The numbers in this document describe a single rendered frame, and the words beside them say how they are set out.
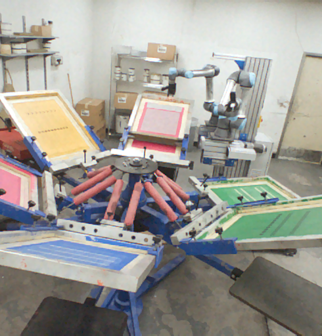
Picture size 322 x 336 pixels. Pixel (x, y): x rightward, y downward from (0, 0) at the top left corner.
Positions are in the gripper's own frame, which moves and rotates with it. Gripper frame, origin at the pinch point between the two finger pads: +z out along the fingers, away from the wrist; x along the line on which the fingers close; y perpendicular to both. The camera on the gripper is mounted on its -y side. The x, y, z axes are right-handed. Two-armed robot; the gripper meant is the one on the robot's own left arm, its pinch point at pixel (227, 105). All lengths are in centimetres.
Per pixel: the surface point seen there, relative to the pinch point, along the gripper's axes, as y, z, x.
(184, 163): 49, 13, 31
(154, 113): 16, -30, 81
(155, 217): 64, 83, 24
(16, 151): 38, 70, 164
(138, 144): 39, 6, 79
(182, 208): 55, 79, 7
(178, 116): 19, -37, 58
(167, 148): 42, -2, 54
